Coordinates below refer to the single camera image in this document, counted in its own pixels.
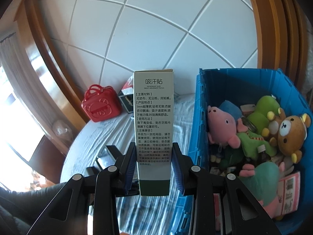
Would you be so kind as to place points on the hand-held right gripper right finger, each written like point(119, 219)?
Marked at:
point(177, 171)

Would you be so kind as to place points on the pink pig plush teal outfit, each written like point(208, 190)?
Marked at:
point(261, 183)

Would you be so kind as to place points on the red bear-embossed carry case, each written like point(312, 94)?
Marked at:
point(100, 107)

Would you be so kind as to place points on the brown bear plush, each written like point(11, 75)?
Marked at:
point(291, 132)

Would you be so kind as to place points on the blue plastic crate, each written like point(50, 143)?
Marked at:
point(200, 117)

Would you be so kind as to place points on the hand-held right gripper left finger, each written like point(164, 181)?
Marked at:
point(129, 171)

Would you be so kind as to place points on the green dinosaur plush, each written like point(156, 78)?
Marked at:
point(254, 139)

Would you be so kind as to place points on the red and white tissue pack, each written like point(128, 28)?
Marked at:
point(127, 87)

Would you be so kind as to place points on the wooden bedside table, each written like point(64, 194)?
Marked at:
point(49, 156)

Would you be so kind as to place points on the dark bottle green label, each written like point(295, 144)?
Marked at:
point(264, 155)

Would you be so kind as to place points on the pink tissue pack with barcode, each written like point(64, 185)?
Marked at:
point(291, 198)

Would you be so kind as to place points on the pink pig plush blue outfit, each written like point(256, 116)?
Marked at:
point(220, 122)

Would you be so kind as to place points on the black gift bag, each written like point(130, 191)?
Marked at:
point(126, 102)

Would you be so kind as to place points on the white padded headboard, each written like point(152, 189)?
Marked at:
point(159, 29)

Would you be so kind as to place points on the person's dark pants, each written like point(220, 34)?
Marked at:
point(19, 213)

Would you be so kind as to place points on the wooden headboard frame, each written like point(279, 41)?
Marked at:
point(269, 41)
point(49, 53)

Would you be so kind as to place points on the white and green carton box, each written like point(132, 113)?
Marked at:
point(152, 117)

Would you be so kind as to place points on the green frog plush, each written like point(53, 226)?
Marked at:
point(266, 105)

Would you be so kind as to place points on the sheer white curtain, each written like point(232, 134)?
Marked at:
point(12, 51)

